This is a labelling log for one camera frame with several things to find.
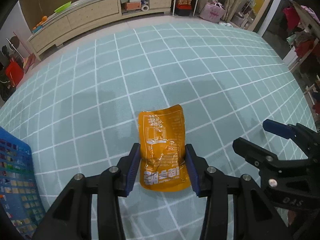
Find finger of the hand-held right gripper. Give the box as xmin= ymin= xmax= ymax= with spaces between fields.
xmin=232 ymin=137 xmax=310 ymax=176
xmin=263 ymin=119 xmax=320 ymax=155

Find black bag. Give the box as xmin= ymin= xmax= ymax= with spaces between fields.
xmin=0 ymin=70 xmax=15 ymax=102

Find pink tote bag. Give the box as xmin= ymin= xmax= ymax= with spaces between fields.
xmin=200 ymin=0 xmax=225 ymax=23

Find blue plastic mesh basket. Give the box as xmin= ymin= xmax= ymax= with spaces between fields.
xmin=0 ymin=126 xmax=47 ymax=239

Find folding table with clothes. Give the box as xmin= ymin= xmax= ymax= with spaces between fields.
xmin=280 ymin=0 xmax=320 ymax=115

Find orange foil pouch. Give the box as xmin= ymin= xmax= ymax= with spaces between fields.
xmin=138 ymin=104 xmax=192 ymax=192

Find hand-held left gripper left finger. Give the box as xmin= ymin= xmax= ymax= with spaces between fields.
xmin=32 ymin=142 xmax=141 ymax=240

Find pink quilt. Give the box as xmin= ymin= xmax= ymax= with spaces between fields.
xmin=301 ymin=5 xmax=320 ymax=25

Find green plastic bowl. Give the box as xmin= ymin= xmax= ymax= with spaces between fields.
xmin=54 ymin=1 xmax=72 ymax=13

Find red bucket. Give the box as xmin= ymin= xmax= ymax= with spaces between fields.
xmin=5 ymin=60 xmax=24 ymax=87

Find plate of oranges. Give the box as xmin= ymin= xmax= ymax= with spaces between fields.
xmin=32 ymin=16 xmax=49 ymax=33

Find beige low cabinet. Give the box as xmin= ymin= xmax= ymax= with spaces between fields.
xmin=26 ymin=0 xmax=173 ymax=61

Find small orange box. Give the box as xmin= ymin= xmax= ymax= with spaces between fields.
xmin=124 ymin=2 xmax=142 ymax=11

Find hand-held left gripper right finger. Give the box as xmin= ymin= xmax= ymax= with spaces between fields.
xmin=184 ymin=144 xmax=292 ymax=240

